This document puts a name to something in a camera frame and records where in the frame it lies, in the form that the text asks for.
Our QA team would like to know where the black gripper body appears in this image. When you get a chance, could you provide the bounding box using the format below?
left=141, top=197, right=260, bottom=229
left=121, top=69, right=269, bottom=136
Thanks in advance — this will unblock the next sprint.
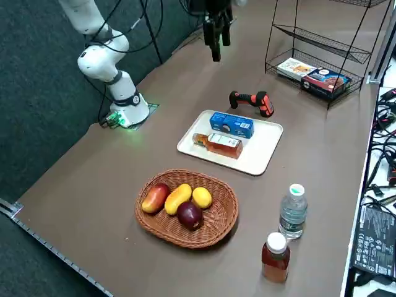
left=202, top=0, right=234, bottom=23

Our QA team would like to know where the orange black barcode scanner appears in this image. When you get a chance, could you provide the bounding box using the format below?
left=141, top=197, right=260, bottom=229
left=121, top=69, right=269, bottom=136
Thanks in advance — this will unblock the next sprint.
left=228, top=90, right=275, bottom=118

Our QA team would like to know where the blue Oreo cookie box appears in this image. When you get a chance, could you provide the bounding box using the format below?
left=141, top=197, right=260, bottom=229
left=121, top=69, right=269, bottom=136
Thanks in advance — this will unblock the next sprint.
left=209, top=111, right=255, bottom=139

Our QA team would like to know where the white plastic tray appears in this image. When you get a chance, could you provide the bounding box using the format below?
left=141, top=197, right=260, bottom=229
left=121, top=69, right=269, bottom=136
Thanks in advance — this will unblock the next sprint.
left=176, top=109, right=284, bottom=176

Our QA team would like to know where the yellow pastry box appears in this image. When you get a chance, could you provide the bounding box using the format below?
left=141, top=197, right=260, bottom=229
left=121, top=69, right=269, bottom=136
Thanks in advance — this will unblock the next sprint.
left=276, top=57, right=318, bottom=82

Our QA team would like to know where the square amber tea bottle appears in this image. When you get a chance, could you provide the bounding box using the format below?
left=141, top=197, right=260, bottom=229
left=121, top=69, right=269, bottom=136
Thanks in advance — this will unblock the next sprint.
left=192, top=132, right=244, bottom=160

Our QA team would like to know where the dark blue cookie box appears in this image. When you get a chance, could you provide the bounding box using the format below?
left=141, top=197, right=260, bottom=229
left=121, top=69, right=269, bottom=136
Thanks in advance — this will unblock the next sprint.
left=300, top=67, right=353, bottom=100

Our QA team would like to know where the small yellow mango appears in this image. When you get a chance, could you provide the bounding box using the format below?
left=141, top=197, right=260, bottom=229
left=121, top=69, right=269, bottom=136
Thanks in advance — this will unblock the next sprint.
left=192, top=187, right=213, bottom=209

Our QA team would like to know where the long yellow mango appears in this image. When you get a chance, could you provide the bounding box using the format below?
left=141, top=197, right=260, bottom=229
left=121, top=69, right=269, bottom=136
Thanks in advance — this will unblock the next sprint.
left=164, top=183, right=192, bottom=215

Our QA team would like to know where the red yellow mango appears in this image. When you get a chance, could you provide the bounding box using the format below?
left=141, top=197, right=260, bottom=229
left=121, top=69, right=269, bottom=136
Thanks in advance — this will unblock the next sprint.
left=141, top=183, right=171, bottom=214

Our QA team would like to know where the brown wicker basket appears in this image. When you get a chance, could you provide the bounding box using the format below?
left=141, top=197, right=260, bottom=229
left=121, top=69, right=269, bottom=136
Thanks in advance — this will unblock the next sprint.
left=134, top=168, right=239, bottom=249

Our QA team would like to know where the clear water bottle green cap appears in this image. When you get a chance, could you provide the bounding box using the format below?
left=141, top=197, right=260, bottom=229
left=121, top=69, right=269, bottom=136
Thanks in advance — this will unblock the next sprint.
left=278, top=183, right=309, bottom=239

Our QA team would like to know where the white side bench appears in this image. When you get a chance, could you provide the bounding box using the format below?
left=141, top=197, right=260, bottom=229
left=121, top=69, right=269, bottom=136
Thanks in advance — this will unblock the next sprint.
left=340, top=86, right=396, bottom=297

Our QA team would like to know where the round tea bottle white cap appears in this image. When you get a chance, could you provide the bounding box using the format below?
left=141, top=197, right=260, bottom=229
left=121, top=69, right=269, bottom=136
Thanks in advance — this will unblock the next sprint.
left=261, top=231, right=291, bottom=284

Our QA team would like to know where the black labelled power supply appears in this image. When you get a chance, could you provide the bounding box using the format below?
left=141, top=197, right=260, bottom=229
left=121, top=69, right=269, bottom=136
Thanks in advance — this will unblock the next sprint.
left=351, top=204, right=396, bottom=279

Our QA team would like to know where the black hanging cable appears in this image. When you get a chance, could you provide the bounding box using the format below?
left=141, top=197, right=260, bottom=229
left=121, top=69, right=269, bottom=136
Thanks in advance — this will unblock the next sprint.
left=139, top=0, right=164, bottom=66

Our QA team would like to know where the black wire rack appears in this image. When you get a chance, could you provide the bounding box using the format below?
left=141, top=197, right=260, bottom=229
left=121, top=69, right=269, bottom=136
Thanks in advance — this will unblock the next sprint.
left=265, top=0, right=389, bottom=111

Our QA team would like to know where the aluminium camera post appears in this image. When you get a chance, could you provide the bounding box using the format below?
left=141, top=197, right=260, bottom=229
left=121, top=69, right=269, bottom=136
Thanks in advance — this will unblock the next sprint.
left=367, top=0, right=396, bottom=85

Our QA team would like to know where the aluminium table edge rail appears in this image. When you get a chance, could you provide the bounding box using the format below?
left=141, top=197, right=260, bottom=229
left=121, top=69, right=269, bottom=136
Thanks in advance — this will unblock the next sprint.
left=0, top=197, right=114, bottom=297

